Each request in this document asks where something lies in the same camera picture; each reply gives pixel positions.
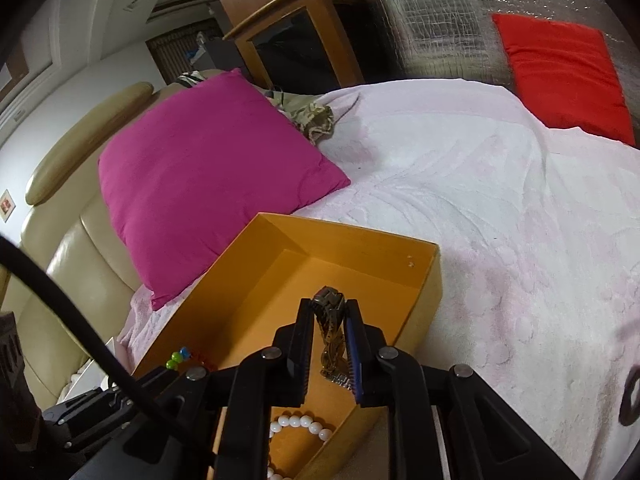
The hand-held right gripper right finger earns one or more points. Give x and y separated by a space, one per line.
354 360

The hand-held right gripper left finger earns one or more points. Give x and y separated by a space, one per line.
305 345

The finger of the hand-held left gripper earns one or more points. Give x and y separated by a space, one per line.
90 410

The orange cardboard box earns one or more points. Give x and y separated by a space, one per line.
300 270

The dark brown bangle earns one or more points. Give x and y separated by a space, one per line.
625 400

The beige leather sofa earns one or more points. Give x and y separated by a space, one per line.
75 260

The pale pink blanket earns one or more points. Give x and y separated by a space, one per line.
475 210

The magenta pillow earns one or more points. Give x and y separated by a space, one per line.
210 175

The camouflage cloth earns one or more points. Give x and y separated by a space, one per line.
315 117

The striped cloth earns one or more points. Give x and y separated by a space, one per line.
190 80

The dark slatted grille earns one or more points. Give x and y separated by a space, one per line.
175 50

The wooden cabinet with glass door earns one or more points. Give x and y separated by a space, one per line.
320 15

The red cushion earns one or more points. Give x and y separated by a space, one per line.
565 75

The silver foil mat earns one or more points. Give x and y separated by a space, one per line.
450 10

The wall switch plate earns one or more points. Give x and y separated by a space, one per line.
7 205

